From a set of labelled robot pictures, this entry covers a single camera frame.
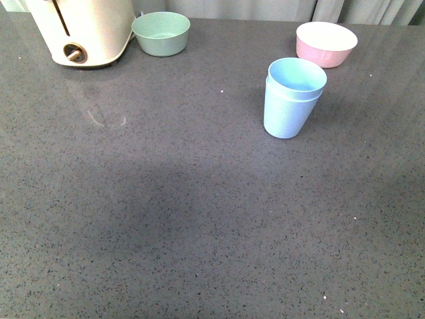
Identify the green bowl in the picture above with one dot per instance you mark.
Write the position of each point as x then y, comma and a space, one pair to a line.
162, 33

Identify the blue cup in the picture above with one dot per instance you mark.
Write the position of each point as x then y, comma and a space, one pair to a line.
284, 117
297, 78

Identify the white toaster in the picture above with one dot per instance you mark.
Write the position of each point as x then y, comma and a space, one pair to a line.
84, 33

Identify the pink bowl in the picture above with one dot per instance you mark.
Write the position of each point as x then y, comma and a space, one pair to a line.
325, 44

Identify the grey curtain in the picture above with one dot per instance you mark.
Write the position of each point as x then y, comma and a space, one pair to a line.
365, 12

